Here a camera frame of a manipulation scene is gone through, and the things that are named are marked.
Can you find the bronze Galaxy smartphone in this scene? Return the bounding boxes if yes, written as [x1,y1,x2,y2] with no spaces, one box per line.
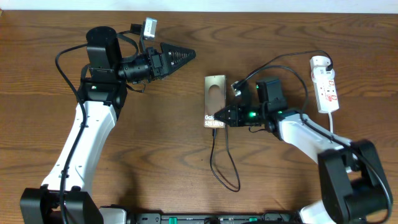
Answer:
[204,75,226,128]

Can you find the white power strip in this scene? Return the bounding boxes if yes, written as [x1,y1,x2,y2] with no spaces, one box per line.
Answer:
[311,67,339,113]

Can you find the black USB charging cable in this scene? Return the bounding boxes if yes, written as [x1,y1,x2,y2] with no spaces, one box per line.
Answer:
[209,50,334,193]

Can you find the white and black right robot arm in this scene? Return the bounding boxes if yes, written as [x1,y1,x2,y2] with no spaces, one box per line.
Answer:
[214,77,393,223]

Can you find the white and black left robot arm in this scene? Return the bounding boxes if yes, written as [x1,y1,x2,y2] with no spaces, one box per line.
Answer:
[20,21,196,223]

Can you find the white USB charger plug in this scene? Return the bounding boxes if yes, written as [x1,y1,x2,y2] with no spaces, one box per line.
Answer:
[310,55,333,71]

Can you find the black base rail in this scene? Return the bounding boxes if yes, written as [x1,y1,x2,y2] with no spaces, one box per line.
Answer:
[126,212,302,224]

